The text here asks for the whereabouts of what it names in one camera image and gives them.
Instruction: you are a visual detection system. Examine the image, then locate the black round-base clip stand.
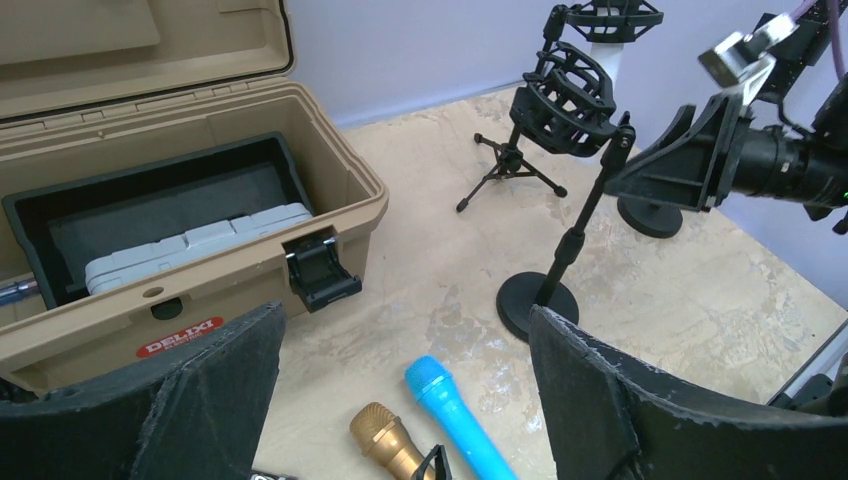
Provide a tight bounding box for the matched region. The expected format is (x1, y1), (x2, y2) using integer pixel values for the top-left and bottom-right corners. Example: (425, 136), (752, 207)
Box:
(411, 444), (453, 480)

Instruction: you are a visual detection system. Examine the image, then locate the white microphone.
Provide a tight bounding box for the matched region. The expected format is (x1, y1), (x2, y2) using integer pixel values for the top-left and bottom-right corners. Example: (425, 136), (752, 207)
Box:
(590, 42), (625, 84)

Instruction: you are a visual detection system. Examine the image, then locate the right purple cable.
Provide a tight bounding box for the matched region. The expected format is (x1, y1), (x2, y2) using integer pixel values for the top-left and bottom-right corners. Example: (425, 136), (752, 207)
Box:
(781, 0), (848, 84)

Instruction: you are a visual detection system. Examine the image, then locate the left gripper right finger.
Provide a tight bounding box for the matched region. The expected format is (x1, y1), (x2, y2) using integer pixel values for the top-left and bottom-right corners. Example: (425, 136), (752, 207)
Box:
(529, 307), (847, 479)

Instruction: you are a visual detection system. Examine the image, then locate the grey plastic organizer case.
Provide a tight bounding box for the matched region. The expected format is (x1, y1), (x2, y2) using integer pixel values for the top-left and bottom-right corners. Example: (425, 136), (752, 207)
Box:
(85, 203), (313, 295)

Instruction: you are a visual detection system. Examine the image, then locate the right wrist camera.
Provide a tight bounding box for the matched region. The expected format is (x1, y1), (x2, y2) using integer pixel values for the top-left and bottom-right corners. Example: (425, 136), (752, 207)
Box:
(698, 13), (798, 106)

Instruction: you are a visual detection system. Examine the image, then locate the black round-base tilted stand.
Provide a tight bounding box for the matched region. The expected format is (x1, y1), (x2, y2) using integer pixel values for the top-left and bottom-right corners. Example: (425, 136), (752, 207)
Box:
(617, 198), (683, 239)

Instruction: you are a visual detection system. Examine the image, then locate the metal tool in toolbox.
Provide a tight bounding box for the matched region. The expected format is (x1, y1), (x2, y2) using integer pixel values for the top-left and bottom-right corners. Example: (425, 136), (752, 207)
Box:
(0, 278), (40, 307)

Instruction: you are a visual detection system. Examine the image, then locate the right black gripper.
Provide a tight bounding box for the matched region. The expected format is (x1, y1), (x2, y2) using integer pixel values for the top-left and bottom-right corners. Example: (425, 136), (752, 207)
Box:
(604, 94), (822, 211)

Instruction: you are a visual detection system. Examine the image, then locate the gold microphone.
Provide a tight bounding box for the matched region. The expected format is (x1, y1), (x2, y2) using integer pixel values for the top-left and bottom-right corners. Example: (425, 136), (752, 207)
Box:
(349, 402), (425, 480)

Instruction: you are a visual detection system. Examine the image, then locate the blue microphone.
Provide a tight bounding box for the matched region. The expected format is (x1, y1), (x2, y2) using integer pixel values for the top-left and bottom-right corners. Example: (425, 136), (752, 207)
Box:
(405, 355), (517, 480)

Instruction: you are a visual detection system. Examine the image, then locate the black toolbox tray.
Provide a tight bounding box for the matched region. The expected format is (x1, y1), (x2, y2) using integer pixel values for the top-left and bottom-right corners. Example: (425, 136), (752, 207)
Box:
(2, 132), (315, 309)

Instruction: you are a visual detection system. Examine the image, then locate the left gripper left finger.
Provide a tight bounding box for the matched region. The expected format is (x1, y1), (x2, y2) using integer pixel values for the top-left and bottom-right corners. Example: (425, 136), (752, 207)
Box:
(1, 302), (286, 479)

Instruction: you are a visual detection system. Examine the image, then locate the black shock-mount desk stand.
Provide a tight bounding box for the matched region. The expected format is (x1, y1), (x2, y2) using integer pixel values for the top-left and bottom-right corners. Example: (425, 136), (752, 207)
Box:
(495, 40), (637, 344)

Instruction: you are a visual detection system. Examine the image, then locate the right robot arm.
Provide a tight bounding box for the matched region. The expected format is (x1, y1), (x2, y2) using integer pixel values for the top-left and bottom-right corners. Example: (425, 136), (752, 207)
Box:
(604, 80), (847, 221)

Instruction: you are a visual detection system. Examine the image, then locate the black tripod shock-mount stand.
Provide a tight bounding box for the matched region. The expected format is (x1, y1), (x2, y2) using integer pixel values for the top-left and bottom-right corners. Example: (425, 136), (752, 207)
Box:
(473, 1), (664, 198)

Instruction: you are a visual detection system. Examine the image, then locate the tan plastic toolbox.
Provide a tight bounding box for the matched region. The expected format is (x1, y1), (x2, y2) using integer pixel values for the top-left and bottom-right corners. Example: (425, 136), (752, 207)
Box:
(1, 1), (388, 396)

